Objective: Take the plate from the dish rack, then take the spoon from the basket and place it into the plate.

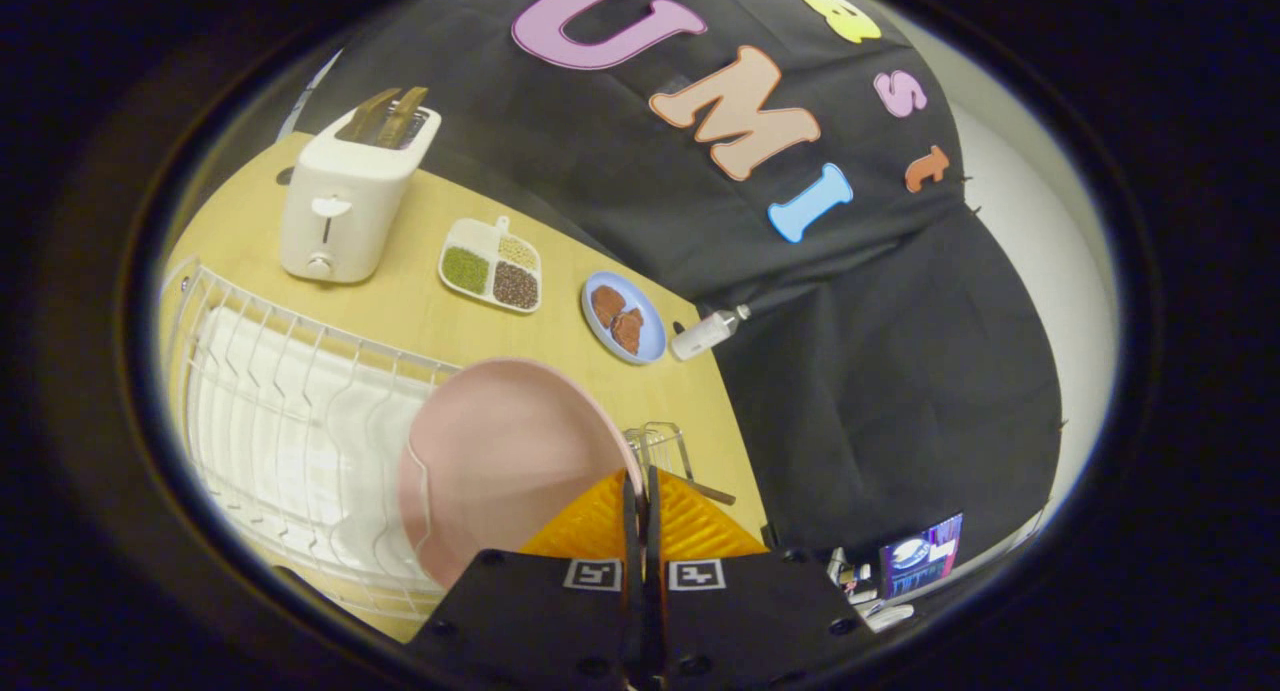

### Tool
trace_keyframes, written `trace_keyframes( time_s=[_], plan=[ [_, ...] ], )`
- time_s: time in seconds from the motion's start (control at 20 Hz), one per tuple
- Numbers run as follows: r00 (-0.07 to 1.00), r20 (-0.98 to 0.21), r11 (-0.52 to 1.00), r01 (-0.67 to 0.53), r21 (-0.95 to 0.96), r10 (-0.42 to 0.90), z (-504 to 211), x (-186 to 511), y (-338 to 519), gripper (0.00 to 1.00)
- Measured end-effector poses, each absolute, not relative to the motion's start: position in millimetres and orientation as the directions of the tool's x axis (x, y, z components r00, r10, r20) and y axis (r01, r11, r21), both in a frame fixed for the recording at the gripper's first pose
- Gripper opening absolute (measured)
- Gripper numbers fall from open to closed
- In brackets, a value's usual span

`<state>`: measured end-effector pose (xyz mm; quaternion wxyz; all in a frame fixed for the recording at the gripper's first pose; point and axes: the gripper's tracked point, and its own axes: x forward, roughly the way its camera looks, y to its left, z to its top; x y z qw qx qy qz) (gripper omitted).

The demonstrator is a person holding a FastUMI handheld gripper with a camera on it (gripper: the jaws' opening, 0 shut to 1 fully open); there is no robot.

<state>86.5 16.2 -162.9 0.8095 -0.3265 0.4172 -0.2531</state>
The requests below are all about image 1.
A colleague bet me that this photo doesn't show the brown toast slice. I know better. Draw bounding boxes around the brown toast slice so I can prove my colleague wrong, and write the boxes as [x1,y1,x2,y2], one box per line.
[335,87,402,142]
[376,86,429,150]

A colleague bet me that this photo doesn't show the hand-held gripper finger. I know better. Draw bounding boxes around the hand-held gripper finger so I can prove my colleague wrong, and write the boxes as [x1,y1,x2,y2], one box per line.
[640,465,879,690]
[405,468,643,690]

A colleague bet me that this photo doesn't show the white plastic bottle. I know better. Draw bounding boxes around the white plastic bottle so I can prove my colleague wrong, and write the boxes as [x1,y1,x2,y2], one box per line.
[668,304,752,362]

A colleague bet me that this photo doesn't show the white toaster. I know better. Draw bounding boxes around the white toaster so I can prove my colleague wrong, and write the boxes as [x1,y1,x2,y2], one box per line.
[279,104,443,284]

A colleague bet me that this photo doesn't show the white wire dish rack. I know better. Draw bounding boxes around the white wire dish rack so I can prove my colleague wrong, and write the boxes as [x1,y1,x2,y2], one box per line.
[160,257,471,622]

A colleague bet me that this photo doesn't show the pink plate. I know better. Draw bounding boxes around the pink plate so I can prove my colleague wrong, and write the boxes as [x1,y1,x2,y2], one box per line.
[398,358,643,589]

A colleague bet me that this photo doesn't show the purple printed box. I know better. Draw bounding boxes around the purple printed box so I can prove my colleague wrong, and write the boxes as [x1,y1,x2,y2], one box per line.
[879,513,964,600]

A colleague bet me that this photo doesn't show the divided tray with beans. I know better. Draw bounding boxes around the divided tray with beans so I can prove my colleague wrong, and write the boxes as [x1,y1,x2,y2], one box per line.
[438,216,543,315]

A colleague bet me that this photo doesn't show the blue plate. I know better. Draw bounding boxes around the blue plate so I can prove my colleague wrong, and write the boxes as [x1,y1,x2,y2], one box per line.
[581,271,667,365]

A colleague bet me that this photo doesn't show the black backdrop cloth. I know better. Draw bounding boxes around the black backdrop cloth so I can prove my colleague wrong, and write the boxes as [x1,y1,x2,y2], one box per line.
[292,0,1063,572]

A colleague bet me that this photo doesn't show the wire cutlery basket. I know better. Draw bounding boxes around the wire cutlery basket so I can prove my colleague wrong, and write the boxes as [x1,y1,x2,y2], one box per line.
[622,422,695,481]

